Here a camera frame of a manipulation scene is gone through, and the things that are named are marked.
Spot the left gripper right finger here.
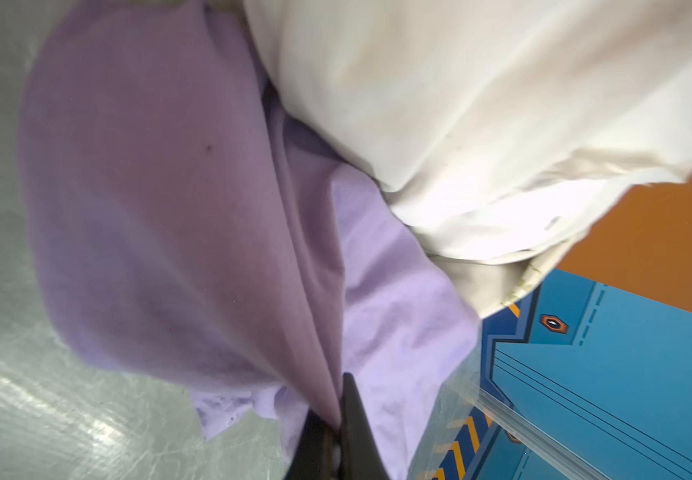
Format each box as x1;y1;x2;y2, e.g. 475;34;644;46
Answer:
338;373;389;480

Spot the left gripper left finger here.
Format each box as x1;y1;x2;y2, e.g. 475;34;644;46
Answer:
284;410;340;480

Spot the purple cloth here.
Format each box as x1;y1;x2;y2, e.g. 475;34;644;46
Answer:
17;1;479;479

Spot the plain white cloth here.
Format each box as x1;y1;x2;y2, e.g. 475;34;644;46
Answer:
244;1;692;265

